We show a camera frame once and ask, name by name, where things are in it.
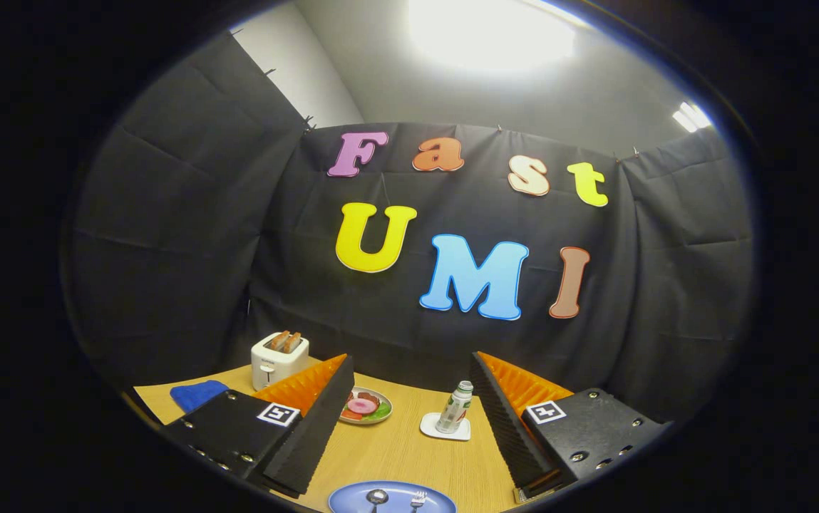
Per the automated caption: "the blue round plate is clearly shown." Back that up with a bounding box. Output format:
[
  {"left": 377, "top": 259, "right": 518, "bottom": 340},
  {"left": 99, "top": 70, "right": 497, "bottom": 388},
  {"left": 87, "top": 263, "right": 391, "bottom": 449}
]
[{"left": 328, "top": 480, "right": 458, "bottom": 513}]

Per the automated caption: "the blue folded towel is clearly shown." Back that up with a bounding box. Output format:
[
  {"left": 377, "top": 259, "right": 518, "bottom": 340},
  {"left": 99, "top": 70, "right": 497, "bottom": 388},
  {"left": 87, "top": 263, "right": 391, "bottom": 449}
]
[{"left": 170, "top": 380, "right": 230, "bottom": 415}]

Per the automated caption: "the large ceiling light panel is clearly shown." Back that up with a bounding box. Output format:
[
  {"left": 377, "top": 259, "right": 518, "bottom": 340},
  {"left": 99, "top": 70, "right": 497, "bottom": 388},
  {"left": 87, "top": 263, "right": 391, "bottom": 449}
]
[{"left": 409, "top": 0, "right": 581, "bottom": 72}]

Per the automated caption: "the small ceiling light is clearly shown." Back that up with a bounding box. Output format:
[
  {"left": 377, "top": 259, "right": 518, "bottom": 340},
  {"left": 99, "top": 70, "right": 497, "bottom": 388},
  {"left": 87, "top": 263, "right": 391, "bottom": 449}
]
[{"left": 671, "top": 102, "right": 713, "bottom": 133}]

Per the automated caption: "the white bottle with green label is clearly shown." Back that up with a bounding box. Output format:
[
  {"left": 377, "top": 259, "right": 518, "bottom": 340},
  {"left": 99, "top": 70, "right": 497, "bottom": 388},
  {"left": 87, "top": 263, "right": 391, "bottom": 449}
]
[{"left": 436, "top": 380, "right": 474, "bottom": 435}]

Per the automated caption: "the white square coaster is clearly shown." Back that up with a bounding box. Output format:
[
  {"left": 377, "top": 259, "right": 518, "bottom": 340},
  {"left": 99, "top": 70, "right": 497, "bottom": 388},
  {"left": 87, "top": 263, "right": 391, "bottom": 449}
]
[{"left": 420, "top": 412, "right": 472, "bottom": 442}]

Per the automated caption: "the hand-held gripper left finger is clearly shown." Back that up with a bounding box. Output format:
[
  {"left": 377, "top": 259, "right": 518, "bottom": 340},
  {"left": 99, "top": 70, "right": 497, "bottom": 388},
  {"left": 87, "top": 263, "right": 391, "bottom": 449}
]
[{"left": 163, "top": 354, "right": 356, "bottom": 499}]

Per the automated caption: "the grey plate of food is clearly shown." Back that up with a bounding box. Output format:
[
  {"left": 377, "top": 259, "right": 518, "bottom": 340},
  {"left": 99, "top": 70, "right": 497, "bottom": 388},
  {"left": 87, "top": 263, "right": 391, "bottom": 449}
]
[{"left": 338, "top": 387, "right": 393, "bottom": 426}]

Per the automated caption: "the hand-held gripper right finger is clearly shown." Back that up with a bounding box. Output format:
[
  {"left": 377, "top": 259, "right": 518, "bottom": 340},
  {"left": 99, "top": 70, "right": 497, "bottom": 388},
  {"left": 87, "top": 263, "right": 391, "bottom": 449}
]
[{"left": 470, "top": 351, "right": 674, "bottom": 503}]

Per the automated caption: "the white toaster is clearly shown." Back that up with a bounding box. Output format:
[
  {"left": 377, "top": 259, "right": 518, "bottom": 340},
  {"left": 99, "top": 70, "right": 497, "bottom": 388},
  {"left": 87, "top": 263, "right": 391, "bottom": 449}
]
[{"left": 251, "top": 331, "right": 310, "bottom": 391}]

